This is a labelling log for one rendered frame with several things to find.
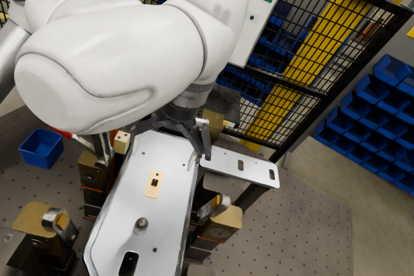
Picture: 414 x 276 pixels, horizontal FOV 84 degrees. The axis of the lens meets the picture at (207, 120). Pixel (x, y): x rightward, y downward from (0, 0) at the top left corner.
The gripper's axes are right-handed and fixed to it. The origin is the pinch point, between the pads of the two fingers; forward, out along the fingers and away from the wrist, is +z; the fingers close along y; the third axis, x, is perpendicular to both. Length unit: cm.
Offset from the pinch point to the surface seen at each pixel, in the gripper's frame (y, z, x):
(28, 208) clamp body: -22.2, 6.5, -16.4
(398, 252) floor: 220, 113, 53
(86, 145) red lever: -18.4, 3.6, -0.5
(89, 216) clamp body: -17.6, 41.0, -2.8
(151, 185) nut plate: -0.5, 13.2, -1.0
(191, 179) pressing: 10.4, 13.5, 4.5
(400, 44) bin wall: 126, -19, 125
